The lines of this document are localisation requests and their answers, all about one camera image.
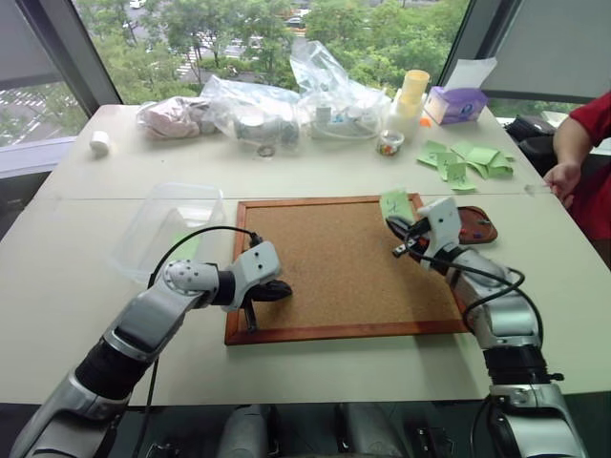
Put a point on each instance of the black bag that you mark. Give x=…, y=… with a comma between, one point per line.
x=530, y=138

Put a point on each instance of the plastic bag with grey rolls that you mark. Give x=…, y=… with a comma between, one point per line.
x=260, y=121

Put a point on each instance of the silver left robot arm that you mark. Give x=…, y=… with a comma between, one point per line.
x=143, y=315

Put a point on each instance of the person in red shirt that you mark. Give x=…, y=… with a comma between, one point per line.
x=594, y=191

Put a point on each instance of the cork board with wooden frame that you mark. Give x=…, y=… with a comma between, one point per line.
x=343, y=267

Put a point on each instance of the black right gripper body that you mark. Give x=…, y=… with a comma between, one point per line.
x=420, y=241

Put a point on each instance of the person's bare forearm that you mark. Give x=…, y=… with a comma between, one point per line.
x=570, y=138

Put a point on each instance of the person's bare hand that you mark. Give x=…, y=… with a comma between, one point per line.
x=563, y=179

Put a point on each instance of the small cup of pushpins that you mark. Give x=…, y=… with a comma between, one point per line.
x=390, y=143

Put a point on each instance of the white tissue sheet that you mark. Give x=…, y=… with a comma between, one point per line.
x=470, y=74

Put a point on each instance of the clear bag with white items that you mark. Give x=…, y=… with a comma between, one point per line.
x=334, y=110

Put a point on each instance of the brown leather tray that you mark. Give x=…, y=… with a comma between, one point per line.
x=482, y=230

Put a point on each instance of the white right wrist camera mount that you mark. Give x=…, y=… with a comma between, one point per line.
x=444, y=224

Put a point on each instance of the small orange object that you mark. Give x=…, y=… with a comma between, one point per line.
x=425, y=123

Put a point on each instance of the plastic bag with pink contents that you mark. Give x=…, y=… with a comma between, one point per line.
x=172, y=119

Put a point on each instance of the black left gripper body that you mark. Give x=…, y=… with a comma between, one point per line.
x=265, y=292

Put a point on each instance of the white bottle with cream cap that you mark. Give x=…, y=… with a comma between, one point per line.
x=408, y=110

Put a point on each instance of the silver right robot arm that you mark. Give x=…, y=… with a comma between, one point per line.
x=506, y=315

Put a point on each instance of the green sticky note with writing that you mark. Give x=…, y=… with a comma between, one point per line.
x=460, y=177
x=431, y=153
x=448, y=164
x=395, y=202

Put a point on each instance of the clear plastic box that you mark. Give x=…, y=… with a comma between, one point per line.
x=167, y=224

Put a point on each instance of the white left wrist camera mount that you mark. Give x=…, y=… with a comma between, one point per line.
x=255, y=267

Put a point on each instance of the purple tissue box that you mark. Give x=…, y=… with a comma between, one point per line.
x=458, y=106

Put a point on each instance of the clear tape strip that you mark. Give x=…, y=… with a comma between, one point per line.
x=538, y=189

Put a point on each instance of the white paper roll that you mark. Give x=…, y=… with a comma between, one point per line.
x=99, y=143

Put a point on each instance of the dark window frame post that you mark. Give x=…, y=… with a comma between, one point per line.
x=76, y=52
x=470, y=38

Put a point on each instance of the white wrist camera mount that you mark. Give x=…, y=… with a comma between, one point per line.
x=255, y=267
x=444, y=224

